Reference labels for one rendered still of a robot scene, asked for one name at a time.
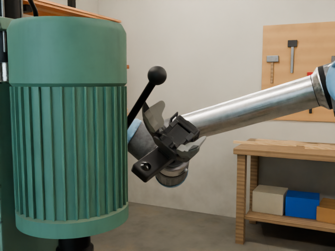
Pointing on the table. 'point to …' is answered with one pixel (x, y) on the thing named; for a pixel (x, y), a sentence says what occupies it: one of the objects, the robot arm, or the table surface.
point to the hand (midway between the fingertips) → (167, 125)
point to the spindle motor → (68, 125)
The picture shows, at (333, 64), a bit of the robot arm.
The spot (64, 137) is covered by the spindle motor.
